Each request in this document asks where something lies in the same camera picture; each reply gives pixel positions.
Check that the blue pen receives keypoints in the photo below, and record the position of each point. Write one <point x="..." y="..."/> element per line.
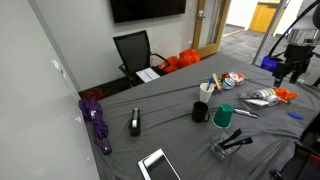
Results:
<point x="210" y="83"/>

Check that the grey tablecloth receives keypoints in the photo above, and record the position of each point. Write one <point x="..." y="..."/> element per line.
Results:
<point x="173" y="133"/>

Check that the silver plastic bag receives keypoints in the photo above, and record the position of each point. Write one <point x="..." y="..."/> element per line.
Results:
<point x="248" y="96"/>

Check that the white paper cup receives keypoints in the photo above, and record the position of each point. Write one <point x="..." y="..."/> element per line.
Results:
<point x="206" y="95"/>

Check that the blue plastic bin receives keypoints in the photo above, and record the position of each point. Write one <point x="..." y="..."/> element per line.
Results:
<point x="268" y="63"/>

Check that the purple folded umbrella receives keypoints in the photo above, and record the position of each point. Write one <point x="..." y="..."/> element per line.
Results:
<point x="96" y="120"/>

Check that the white framed black tablet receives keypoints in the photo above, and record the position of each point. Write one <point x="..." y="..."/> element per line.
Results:
<point x="160" y="166"/>

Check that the clear tray with coloured ribbons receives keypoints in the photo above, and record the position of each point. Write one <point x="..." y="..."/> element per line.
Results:
<point x="233" y="86"/>

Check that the small blue marker cap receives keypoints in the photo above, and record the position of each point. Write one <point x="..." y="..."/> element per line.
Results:
<point x="296" y="116"/>

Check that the red and green bow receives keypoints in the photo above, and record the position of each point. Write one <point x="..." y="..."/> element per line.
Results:
<point x="226" y="75"/>

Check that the black stand with red trim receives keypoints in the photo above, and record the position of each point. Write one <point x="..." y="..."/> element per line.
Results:
<point x="300" y="163"/>

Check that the blue and white ribbon spool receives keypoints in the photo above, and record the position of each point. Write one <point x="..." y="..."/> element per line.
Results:
<point x="228" y="84"/>

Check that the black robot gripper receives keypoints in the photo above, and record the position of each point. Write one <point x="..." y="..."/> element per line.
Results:
<point x="296" y="56"/>

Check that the wooden framed glass door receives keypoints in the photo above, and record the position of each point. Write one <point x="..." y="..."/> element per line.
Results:
<point x="213" y="23"/>

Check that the black mug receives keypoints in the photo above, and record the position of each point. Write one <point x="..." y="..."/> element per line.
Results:
<point x="200" y="111"/>

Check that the white printed paper sheet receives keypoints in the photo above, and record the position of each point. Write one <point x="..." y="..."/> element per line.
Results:
<point x="148" y="74"/>

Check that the clear acrylic organizer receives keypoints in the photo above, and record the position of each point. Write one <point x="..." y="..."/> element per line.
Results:
<point x="221" y="150"/>

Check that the grey metal pole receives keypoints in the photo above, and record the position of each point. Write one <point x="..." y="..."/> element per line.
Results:
<point x="268" y="36"/>

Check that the small orange plastic bag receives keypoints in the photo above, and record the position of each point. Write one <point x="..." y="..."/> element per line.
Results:
<point x="170" y="64"/>

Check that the orange crumpled plastic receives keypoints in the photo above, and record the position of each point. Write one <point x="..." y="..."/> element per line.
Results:
<point x="286" y="94"/>

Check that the wooden block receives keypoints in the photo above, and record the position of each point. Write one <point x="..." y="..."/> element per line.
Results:
<point x="217" y="81"/>

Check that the white packet in clear sleeve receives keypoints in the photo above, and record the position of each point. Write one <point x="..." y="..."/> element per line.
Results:
<point x="257" y="102"/>

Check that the black wall television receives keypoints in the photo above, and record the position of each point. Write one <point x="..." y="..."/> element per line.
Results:
<point x="146" y="9"/>

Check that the black mesh office chair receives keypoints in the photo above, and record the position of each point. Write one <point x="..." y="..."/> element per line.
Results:
<point x="133" y="50"/>

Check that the large orange plastic bag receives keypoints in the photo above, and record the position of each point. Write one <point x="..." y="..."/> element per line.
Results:
<point x="189" y="57"/>

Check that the green plastic cup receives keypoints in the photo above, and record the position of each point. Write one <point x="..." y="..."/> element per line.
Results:
<point x="223" y="115"/>

